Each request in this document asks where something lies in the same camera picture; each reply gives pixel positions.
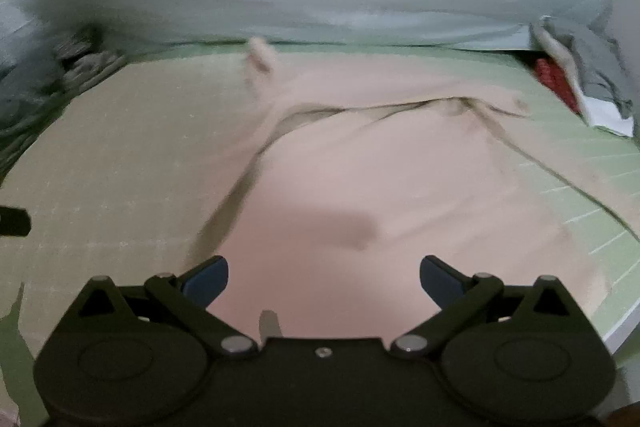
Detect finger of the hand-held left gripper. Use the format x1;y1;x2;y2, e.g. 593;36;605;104
0;207;32;239

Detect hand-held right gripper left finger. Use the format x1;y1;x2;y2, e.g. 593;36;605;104
69;255;260;361

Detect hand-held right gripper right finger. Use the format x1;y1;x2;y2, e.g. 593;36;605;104
390;255;584;361

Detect light pink garment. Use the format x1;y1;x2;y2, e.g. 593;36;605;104
15;38;640;353

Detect green grid cutting mat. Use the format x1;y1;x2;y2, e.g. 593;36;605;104
0;42;640;427

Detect dark grey cloth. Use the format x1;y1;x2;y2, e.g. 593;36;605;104
30;22;131;98

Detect red cloth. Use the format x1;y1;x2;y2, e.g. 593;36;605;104
533;57;583;114

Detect grey white cloth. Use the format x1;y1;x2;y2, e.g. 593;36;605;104
530;14;638;138

